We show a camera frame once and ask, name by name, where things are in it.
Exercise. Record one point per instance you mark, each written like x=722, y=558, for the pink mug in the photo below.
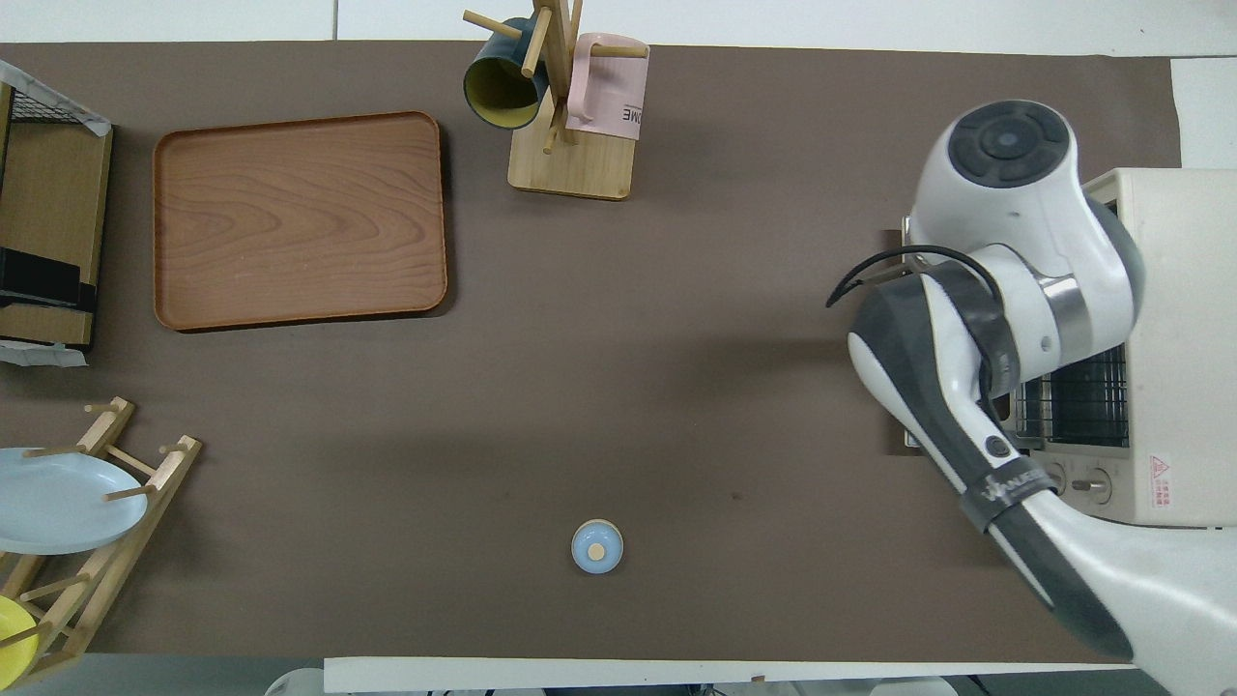
x=609, y=97

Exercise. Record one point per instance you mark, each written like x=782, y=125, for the wooden mug tree stand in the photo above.
x=580, y=164

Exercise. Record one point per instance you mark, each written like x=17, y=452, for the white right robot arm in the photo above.
x=1024, y=193

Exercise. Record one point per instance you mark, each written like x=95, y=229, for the cream toaster oven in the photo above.
x=1189, y=290

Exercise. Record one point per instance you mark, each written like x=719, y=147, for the metal oven rack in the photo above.
x=1082, y=396

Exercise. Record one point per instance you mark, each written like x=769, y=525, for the white brick pattern paper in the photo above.
x=43, y=356
x=82, y=118

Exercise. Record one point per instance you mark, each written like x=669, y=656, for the red warning sticker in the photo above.
x=1160, y=481

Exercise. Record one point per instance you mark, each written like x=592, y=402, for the brown wooden tray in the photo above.
x=300, y=222

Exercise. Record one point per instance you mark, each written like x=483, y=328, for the yellow plate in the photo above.
x=14, y=638

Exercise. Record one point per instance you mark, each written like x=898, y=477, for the light blue plate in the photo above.
x=58, y=503

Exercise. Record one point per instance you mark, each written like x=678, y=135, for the wooden dish rack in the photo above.
x=164, y=474

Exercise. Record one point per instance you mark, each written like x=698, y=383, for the dark blue mug yellow inside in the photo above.
x=498, y=87

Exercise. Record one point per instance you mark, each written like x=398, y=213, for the wooden shelf unit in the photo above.
x=48, y=193

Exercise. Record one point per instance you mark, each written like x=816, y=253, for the black rectangular block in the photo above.
x=43, y=280

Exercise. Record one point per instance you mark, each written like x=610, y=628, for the brown table mat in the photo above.
x=676, y=338

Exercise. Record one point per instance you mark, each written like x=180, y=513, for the cream oven knob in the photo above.
x=1092, y=485
x=1053, y=475

